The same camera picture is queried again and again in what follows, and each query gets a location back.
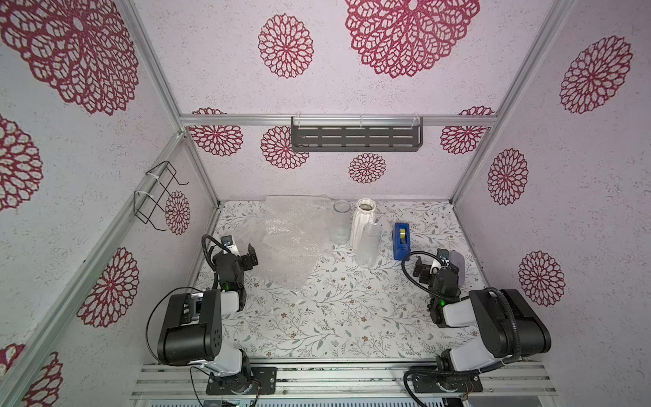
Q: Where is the clear bubble wrap sheet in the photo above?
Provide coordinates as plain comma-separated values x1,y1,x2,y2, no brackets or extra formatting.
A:
253,195,332,290

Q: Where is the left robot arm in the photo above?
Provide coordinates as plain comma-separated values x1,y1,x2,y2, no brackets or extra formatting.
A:
148,234,260,394

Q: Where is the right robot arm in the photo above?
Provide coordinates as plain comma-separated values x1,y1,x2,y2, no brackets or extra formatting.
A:
400,249,552,405

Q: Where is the blue tape dispenser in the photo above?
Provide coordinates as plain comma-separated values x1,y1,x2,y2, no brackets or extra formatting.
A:
393,223,411,261

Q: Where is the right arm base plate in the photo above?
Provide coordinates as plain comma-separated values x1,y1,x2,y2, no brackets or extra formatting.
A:
405,366,484,393

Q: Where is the black wire wall rack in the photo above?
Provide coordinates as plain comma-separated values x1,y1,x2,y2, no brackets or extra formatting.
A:
132,160,189,232

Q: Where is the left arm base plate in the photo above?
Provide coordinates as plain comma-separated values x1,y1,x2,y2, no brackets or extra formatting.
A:
206,366,278,396

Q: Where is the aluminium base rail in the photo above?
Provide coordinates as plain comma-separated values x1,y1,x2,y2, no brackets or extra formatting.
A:
127,359,557,405

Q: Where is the grey slotted wall shelf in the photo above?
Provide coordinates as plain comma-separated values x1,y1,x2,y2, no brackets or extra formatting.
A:
290,116,424,153

